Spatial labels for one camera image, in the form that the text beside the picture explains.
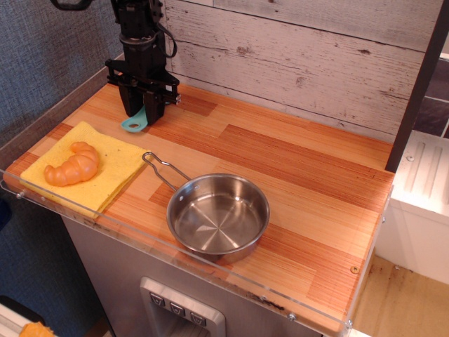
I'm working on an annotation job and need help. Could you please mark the dark vertical post right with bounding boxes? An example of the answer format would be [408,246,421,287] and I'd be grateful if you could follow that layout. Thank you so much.
[384,0,448,173]

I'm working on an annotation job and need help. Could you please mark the orange object bottom left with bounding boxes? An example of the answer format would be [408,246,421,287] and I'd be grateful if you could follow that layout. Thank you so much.
[19,322,55,337]

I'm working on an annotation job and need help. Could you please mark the clear acrylic table guard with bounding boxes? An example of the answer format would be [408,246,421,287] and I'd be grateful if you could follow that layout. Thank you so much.
[3,168,393,336]

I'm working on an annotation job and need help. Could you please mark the orange plastic croissant toy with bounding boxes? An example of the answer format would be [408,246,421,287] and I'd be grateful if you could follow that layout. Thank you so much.
[43,142,100,187]

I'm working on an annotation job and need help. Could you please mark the white toy sink unit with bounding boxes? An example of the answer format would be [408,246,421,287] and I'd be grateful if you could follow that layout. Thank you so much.
[375,131,448,283]

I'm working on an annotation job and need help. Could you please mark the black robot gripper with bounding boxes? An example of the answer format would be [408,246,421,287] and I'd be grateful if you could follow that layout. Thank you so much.
[105,37,180,125]

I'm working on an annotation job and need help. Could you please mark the teal dish brush white bristles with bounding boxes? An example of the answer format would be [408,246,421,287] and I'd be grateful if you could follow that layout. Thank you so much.
[121,106,148,133]

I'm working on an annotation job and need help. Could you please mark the stainless steel small pan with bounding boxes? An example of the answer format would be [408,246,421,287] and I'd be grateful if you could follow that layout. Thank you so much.
[142,152,270,264]

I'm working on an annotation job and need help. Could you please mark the silver dispenser button panel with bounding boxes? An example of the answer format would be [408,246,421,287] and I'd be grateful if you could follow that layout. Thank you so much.
[140,277,227,336]

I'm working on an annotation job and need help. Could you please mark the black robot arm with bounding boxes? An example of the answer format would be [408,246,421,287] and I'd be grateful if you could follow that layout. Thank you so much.
[105,1,180,125]

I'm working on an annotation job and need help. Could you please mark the yellow folded rag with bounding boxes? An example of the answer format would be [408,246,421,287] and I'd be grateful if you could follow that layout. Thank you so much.
[20,121,146,218]

